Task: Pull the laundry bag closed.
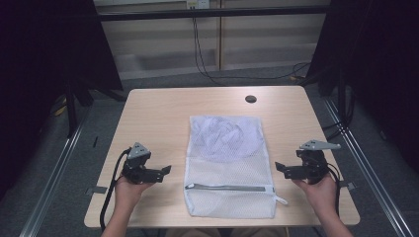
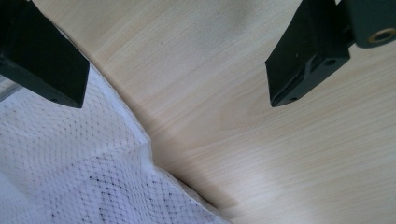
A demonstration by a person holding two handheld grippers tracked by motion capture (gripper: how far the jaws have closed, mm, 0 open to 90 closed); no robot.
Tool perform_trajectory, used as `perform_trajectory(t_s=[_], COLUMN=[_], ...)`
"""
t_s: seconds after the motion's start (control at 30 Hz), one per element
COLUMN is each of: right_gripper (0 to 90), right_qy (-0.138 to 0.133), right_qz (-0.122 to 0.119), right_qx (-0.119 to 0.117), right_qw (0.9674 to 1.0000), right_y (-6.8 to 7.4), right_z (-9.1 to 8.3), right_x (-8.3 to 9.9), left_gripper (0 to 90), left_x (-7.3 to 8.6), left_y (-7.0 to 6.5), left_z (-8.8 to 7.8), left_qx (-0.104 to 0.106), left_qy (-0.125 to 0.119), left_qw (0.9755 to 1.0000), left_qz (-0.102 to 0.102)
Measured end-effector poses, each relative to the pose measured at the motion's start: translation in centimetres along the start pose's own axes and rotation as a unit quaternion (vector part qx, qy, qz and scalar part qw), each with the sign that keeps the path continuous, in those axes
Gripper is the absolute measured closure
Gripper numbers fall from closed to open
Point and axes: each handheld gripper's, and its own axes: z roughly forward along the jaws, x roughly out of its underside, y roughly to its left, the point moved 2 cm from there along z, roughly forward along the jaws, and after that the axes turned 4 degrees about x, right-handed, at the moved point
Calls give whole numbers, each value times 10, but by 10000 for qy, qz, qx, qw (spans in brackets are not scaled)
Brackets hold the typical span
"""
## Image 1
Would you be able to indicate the grey tape piece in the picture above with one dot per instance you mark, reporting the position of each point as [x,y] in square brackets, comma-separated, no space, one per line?
[349,185]
[97,190]

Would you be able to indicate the white wall outlet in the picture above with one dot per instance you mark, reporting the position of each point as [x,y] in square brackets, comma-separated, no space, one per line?
[197,4]

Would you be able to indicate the person's right hand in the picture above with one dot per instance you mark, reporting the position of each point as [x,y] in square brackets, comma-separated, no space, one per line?
[321,194]

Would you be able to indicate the person's legs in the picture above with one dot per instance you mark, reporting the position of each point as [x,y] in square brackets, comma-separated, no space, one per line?
[197,233]

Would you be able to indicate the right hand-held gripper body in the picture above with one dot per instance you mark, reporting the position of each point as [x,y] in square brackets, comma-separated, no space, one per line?
[313,164]

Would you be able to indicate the dark curtain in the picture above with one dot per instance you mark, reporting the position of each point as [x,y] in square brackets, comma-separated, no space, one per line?
[378,65]
[42,65]

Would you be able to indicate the black metal stand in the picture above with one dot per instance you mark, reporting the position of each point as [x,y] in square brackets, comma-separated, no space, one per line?
[342,98]
[70,112]

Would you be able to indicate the metal floor rail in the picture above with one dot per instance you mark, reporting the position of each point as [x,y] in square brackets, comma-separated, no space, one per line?
[369,164]
[56,177]

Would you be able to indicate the black horizontal bar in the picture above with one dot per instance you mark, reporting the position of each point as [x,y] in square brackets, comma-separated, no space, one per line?
[210,13]

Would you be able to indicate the person's left hand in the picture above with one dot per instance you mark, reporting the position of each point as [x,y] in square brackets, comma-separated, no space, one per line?
[128,194]

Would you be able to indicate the white crumpled cloth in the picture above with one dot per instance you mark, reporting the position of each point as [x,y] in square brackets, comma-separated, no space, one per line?
[227,135]

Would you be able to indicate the white mesh laundry bag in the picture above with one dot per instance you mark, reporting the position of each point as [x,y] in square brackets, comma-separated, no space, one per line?
[230,184]

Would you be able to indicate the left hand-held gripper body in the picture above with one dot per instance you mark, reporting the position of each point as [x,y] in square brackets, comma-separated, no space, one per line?
[136,164]

